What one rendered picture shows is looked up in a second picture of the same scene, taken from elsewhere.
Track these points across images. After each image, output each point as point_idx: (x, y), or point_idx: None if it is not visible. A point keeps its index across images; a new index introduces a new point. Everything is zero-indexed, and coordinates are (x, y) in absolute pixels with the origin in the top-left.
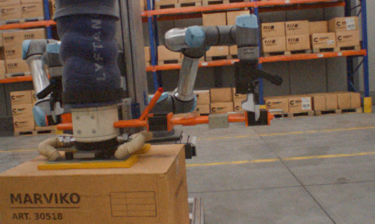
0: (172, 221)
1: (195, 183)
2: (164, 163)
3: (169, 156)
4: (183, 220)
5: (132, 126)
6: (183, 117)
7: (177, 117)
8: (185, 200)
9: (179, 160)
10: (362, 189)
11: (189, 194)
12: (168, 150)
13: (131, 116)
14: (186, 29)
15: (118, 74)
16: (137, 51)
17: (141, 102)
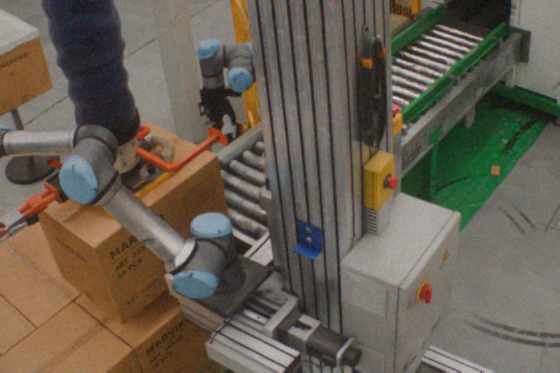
0: (48, 239)
1: None
2: (49, 207)
3: (62, 217)
4: (87, 282)
5: None
6: (36, 195)
7: (49, 196)
8: (96, 283)
9: (70, 236)
10: None
11: None
12: (84, 226)
13: (274, 226)
14: (27, 130)
15: (79, 121)
16: (272, 139)
17: (275, 224)
